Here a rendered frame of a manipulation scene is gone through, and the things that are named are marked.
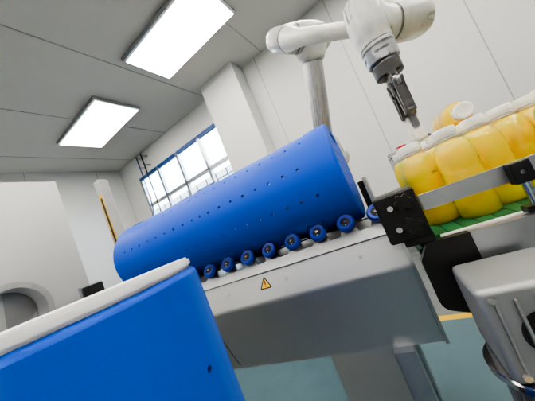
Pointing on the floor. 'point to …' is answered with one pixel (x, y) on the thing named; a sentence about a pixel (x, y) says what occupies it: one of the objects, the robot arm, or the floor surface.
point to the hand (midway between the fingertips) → (415, 129)
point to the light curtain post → (109, 208)
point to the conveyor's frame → (473, 251)
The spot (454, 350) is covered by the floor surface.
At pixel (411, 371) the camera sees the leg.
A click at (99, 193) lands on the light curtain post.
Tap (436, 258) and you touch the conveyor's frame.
